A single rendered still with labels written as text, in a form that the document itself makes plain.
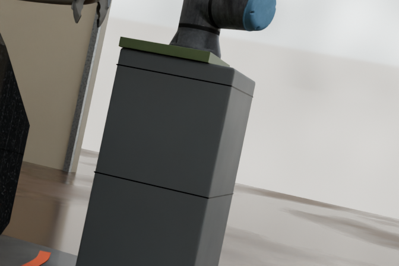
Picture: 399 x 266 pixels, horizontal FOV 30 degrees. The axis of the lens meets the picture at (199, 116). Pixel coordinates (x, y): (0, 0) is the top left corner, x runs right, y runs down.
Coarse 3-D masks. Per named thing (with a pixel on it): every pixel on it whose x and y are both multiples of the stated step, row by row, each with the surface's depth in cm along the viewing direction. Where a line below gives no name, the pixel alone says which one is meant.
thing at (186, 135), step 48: (144, 96) 245; (192, 96) 241; (240, 96) 255; (144, 144) 244; (192, 144) 240; (240, 144) 271; (96, 192) 247; (144, 192) 243; (192, 192) 239; (96, 240) 246; (144, 240) 242; (192, 240) 238
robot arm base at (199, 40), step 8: (184, 24) 257; (192, 24) 256; (176, 32) 260; (184, 32) 256; (192, 32) 255; (200, 32) 255; (208, 32) 256; (216, 32) 258; (176, 40) 258; (184, 40) 255; (192, 40) 254; (200, 40) 254; (208, 40) 256; (216, 40) 258; (192, 48) 253; (200, 48) 253; (208, 48) 256; (216, 48) 257
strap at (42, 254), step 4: (40, 252) 298; (44, 252) 300; (48, 252) 301; (40, 256) 291; (44, 256) 292; (48, 256) 294; (32, 260) 282; (36, 260) 283; (40, 260) 285; (44, 260) 286; (24, 264) 272; (28, 264) 274; (32, 264) 275; (36, 264) 276; (40, 264) 278
